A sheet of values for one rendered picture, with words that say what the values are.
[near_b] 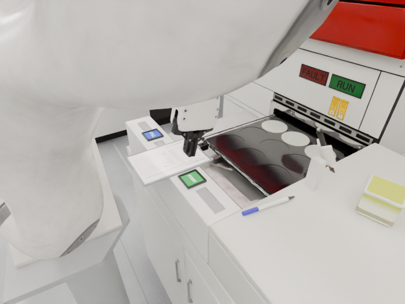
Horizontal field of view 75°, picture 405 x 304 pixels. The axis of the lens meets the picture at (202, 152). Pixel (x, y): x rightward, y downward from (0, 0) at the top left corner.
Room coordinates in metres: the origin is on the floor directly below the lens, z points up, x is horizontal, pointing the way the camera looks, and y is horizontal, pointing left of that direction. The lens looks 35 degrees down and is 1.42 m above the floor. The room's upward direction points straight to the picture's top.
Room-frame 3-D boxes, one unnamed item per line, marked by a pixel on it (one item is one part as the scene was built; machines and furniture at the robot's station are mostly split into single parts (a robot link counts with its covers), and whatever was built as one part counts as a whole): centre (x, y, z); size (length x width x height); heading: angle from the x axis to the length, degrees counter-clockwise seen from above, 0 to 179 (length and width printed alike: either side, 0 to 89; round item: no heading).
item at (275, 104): (0.89, -0.42, 0.89); 0.44 x 0.02 x 0.10; 32
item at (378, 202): (0.41, -0.39, 1.00); 0.07 x 0.07 x 0.07; 50
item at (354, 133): (0.90, -0.42, 0.96); 0.44 x 0.01 x 0.02; 32
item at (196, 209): (0.63, 0.09, 0.89); 0.55 x 0.09 x 0.14; 32
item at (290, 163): (0.77, -0.25, 0.90); 0.34 x 0.34 x 0.01; 32
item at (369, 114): (1.05, -0.34, 1.02); 0.82 x 0.03 x 0.40; 32
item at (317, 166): (0.50, -0.29, 1.03); 0.06 x 0.04 x 0.13; 122
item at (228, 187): (0.62, -0.03, 0.87); 0.36 x 0.08 x 0.03; 32
